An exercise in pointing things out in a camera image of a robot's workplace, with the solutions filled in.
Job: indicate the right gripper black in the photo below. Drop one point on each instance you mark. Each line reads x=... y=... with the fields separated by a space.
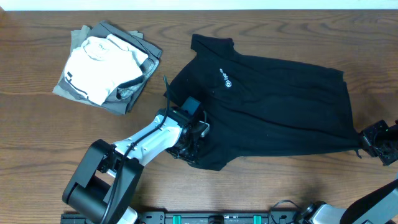
x=369 y=135

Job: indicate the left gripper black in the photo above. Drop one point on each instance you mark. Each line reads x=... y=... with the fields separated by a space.
x=190 y=160

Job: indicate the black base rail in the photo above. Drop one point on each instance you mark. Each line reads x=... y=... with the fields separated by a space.
x=282 y=217

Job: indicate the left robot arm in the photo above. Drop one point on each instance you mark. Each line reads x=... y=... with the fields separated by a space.
x=104 y=182

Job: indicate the dark grey folded garment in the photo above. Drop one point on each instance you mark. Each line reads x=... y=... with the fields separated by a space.
x=123 y=98

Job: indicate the black polo shirt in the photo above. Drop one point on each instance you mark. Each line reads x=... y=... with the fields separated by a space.
x=258 y=106

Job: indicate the white folded shirt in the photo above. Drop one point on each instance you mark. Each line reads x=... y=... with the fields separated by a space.
x=100 y=65

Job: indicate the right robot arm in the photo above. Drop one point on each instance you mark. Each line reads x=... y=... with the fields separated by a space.
x=380 y=206

